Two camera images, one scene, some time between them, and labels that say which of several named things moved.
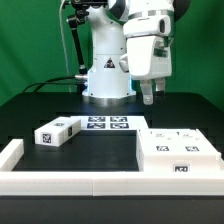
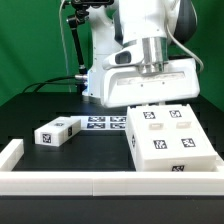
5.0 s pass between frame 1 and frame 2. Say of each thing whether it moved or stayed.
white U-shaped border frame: stayed
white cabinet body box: moved
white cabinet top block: stayed
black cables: stayed
